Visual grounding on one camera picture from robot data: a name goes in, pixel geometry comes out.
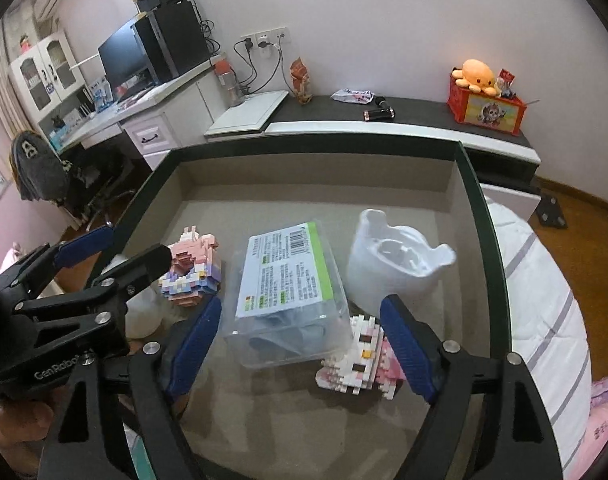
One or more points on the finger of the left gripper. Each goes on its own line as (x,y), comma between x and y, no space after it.
(30,275)
(134,267)

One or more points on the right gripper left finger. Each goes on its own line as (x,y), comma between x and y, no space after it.
(87,439)

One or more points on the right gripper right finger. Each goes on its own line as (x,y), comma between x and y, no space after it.
(516,441)

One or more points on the pastel block figure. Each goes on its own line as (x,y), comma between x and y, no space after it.
(195,270)

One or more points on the white pink block cat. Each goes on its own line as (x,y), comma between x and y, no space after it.
(369,363)

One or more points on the clear plastic mask box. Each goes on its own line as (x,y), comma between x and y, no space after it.
(285,302)

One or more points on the left hand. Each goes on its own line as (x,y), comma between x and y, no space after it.
(20,424)

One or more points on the black office chair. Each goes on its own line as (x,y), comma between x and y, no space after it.
(97,180)

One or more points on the striped white tablecloth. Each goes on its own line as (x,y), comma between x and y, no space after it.
(548,330)

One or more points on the pink bedding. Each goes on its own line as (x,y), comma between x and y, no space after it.
(596,434)

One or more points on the white glass door cabinet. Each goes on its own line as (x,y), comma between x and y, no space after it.
(45,76)

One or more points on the white computer desk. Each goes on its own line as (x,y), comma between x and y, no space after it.
(174,115)

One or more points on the white holder cup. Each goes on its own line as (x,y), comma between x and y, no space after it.
(391,260)

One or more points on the black computer monitor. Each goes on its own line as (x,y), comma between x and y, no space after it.
(124,63)

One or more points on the pink black storage box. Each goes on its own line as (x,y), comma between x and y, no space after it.
(284,211)

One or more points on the black bathroom scale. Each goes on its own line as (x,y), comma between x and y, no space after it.
(549,212)

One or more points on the red topped water bottle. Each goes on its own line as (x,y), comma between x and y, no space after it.
(229,81)

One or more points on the black computer tower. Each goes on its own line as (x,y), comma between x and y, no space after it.
(172,41)

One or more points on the black white tv cabinet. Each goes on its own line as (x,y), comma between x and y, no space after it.
(505,164)

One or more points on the orange snack bag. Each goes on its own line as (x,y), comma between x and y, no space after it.
(300,81)

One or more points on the red toy box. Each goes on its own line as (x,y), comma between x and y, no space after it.
(491,112)

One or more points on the orange octopus plush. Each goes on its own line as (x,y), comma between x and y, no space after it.
(476,76)

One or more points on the wall power socket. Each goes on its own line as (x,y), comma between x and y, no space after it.
(277,35)

